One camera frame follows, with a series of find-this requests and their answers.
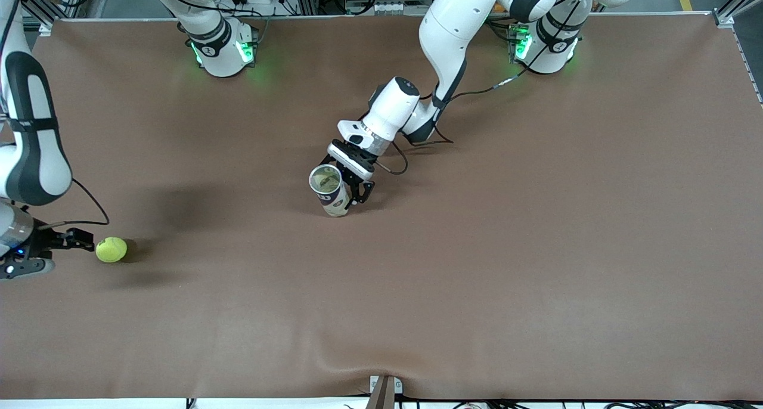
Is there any yellow tennis ball dark logo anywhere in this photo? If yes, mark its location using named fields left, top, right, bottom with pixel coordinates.
left=95, top=237, right=128, bottom=263

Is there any blue white tennis ball can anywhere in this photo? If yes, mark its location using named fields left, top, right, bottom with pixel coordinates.
left=309, top=164, right=352, bottom=218

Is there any brown table cover mat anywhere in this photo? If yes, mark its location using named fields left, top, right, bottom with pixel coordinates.
left=0, top=13, right=763, bottom=401

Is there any white terminal block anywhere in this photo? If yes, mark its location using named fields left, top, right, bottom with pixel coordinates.
left=345, top=1, right=413, bottom=15

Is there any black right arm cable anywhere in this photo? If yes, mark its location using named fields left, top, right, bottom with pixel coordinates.
left=0, top=0, right=110, bottom=228

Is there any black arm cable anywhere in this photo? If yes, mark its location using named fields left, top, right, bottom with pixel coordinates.
left=0, top=0, right=110, bottom=228
left=370, top=0, right=597, bottom=176

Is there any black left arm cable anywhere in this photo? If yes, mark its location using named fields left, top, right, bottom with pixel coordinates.
left=370, top=0, right=597, bottom=176

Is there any silver camera mount bracket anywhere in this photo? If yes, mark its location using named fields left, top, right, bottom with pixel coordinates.
left=368, top=374, right=404, bottom=409

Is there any aluminium frame profile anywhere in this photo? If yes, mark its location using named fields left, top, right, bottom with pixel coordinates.
left=712, top=0, right=763, bottom=106
left=24, top=0, right=105, bottom=37

